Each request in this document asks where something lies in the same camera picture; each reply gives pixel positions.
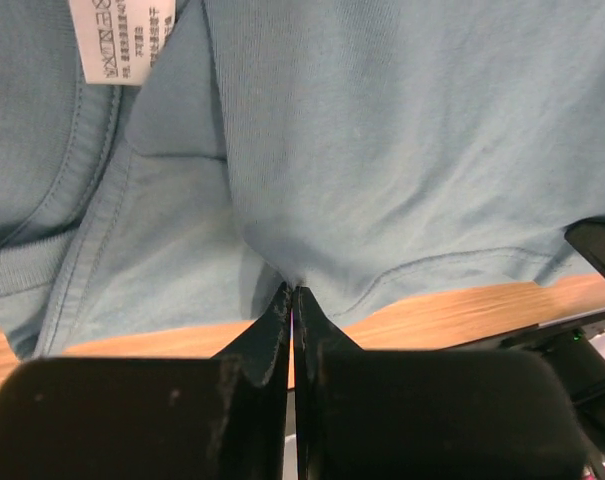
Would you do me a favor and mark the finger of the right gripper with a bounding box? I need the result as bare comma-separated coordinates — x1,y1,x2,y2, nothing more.
564,218,605,279

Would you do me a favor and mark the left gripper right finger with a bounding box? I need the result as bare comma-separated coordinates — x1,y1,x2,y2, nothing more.
292,287,367,479

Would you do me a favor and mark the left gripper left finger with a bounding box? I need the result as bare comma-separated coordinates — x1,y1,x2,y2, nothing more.
210,283,291,479

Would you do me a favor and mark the grey-blue t shirt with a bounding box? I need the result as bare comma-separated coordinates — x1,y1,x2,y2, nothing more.
0,1,605,359

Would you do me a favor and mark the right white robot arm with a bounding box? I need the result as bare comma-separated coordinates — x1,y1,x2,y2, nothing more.
459,217,605,479

